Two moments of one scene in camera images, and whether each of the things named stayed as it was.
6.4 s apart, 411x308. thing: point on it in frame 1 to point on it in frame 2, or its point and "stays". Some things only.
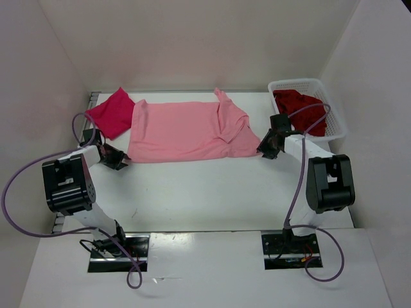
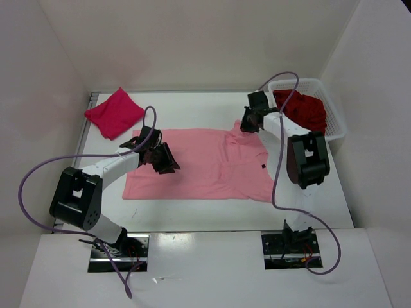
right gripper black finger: [270, 155] to [252, 129]
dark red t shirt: [290, 101] stays
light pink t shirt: [163, 131] to [215, 163]
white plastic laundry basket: [314, 87] stays
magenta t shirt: [113, 115] stays
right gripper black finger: [265, 142] to [245, 123]
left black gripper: [119, 154] to [169, 162]
